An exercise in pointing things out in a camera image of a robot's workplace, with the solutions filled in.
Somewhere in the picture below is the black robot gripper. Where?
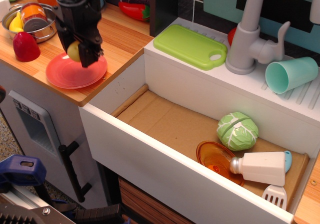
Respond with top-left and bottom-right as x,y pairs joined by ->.
53,0 -> 103,68

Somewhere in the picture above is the yellow toy potato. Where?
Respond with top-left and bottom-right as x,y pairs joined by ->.
67,41 -> 80,62

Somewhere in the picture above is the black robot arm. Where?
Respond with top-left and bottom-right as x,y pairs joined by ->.
53,0 -> 103,68

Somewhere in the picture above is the red plastic plate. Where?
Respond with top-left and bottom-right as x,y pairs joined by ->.
45,53 -> 108,89

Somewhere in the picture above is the steel cooking pot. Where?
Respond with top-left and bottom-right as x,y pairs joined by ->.
2,4 -> 57,43

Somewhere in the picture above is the dark red toy strawberry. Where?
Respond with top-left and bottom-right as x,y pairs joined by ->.
12,32 -> 41,62

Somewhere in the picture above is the orange labelled tin can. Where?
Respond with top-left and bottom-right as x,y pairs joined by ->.
20,2 -> 49,32

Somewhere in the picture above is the yellow toy banana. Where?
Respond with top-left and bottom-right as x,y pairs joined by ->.
9,12 -> 24,33

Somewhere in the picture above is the red toy pepper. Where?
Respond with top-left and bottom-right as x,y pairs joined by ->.
118,2 -> 150,22

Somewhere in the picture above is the white box at edge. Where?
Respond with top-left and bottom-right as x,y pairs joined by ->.
0,0 -> 11,21

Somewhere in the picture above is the green cutting board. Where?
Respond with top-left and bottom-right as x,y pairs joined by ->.
153,25 -> 228,71

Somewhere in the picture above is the blue clamp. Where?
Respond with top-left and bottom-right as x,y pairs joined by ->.
0,154 -> 47,188

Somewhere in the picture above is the red toy behind faucet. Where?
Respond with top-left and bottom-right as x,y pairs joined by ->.
227,28 -> 237,46

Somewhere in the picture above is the grey toy faucet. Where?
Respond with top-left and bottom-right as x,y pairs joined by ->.
225,0 -> 291,75

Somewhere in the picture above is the orange transparent bowl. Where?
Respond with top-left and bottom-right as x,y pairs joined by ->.
196,141 -> 245,186

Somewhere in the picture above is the green toy cabbage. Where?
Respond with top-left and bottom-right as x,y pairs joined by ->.
216,112 -> 259,151

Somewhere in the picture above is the teal plastic cup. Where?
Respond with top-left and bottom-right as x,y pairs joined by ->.
265,57 -> 319,94

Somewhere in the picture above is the white salt shaker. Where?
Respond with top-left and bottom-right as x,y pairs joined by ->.
229,152 -> 286,186

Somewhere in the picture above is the light blue plastic utensil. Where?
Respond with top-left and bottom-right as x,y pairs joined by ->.
284,150 -> 293,173

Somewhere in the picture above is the white plastic spatula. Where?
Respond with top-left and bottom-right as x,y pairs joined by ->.
262,185 -> 287,210

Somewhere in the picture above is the black cabinet door handle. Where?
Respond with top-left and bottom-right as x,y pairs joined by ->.
58,141 -> 92,203

